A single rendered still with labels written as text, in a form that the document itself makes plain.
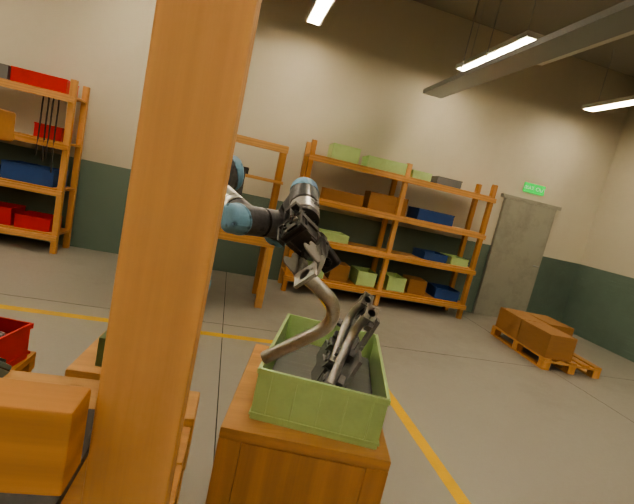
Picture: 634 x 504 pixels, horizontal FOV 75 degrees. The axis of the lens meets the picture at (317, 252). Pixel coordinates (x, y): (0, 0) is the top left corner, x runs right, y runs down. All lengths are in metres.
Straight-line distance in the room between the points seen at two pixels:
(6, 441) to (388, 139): 6.63
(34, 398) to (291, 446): 0.96
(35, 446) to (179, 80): 0.37
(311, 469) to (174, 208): 1.09
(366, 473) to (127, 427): 0.99
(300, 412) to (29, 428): 0.98
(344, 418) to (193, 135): 1.09
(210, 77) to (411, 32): 6.89
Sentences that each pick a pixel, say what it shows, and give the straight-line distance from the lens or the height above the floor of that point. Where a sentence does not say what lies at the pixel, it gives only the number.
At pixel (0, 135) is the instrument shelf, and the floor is 1.51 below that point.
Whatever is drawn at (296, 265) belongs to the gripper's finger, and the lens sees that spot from 0.88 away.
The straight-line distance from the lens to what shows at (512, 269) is 8.16.
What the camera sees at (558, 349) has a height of 0.28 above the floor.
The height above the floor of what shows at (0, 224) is 0.26.
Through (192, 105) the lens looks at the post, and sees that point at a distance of 0.44.
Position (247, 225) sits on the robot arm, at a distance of 1.00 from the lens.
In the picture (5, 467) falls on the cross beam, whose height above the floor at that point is 1.21.
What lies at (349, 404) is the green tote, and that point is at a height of 0.91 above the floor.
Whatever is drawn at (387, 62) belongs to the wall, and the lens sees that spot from 7.04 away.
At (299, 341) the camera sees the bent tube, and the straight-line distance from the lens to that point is 0.94.
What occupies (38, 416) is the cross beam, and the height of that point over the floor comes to 1.27.
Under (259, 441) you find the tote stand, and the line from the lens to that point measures 1.36.
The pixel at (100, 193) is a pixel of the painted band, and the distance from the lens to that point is 6.69.
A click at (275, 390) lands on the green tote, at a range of 1.35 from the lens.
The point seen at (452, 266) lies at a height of 0.82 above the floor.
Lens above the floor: 1.52
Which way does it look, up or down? 8 degrees down
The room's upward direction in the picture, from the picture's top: 12 degrees clockwise
